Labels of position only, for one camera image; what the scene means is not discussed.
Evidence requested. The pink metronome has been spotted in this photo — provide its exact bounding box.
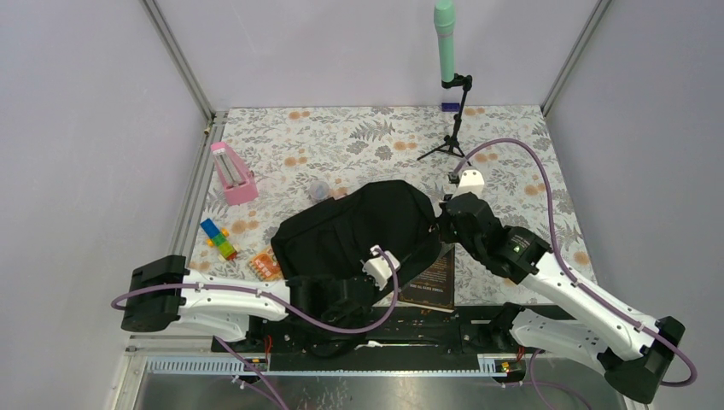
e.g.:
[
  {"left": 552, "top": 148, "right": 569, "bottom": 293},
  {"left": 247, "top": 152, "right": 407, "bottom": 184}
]
[{"left": 210, "top": 142, "right": 259, "bottom": 206}]

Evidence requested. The small blue block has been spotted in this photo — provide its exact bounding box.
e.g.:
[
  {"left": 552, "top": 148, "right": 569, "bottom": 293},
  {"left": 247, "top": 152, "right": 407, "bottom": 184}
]
[{"left": 441, "top": 102, "right": 459, "bottom": 112}]

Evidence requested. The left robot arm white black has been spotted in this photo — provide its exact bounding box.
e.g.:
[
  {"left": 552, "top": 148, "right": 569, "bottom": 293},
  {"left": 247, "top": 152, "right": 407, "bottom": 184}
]
[{"left": 111, "top": 247, "right": 401, "bottom": 351}]

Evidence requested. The dark brown book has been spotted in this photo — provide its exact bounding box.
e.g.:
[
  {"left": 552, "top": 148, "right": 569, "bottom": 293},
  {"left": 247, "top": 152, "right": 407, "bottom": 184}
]
[{"left": 397, "top": 245, "right": 456, "bottom": 313}]

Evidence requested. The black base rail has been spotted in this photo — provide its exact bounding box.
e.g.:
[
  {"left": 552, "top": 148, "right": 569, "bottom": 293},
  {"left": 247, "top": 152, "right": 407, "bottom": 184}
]
[{"left": 211, "top": 305, "right": 534, "bottom": 372}]

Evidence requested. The colourful toy block train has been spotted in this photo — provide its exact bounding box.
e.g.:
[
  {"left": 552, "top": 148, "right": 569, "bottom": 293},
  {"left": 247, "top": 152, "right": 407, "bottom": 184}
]
[{"left": 200, "top": 219, "right": 237, "bottom": 261}]

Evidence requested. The black student backpack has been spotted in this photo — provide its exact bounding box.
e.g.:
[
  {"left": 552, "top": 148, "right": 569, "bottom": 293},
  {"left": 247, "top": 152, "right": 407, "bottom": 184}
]
[{"left": 271, "top": 179, "right": 442, "bottom": 297}]

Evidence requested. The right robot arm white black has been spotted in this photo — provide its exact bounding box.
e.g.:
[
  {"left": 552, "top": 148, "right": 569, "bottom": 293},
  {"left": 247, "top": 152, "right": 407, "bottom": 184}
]
[{"left": 438, "top": 193, "right": 685, "bottom": 404}]

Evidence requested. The black tripod microphone stand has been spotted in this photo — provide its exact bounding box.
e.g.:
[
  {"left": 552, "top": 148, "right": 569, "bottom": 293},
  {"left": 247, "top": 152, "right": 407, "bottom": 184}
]
[{"left": 417, "top": 73, "right": 473, "bottom": 166}]

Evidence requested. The green microphone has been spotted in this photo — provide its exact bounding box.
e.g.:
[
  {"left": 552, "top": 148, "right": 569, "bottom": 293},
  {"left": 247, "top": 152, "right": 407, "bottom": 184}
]
[{"left": 434, "top": 0, "right": 456, "bottom": 83}]

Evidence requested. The floral table mat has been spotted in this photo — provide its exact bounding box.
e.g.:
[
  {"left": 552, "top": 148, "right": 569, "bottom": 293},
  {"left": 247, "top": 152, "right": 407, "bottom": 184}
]
[{"left": 188, "top": 105, "right": 594, "bottom": 280}]

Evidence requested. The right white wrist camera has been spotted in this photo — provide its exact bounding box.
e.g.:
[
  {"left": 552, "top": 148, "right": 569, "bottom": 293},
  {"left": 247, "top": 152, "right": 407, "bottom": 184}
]
[{"left": 452, "top": 168, "right": 485, "bottom": 199}]

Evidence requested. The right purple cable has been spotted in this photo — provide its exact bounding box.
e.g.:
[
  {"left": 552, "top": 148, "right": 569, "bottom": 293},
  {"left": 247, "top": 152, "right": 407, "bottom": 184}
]
[{"left": 450, "top": 138, "right": 698, "bottom": 410}]

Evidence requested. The clear small cup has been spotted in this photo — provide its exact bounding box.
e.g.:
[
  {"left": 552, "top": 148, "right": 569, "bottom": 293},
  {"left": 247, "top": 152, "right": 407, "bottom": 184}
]
[{"left": 308, "top": 180, "right": 330, "bottom": 202}]

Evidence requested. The orange snack packet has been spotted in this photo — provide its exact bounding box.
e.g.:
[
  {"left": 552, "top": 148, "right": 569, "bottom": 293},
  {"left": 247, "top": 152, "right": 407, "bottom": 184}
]
[{"left": 249, "top": 246, "right": 283, "bottom": 281}]

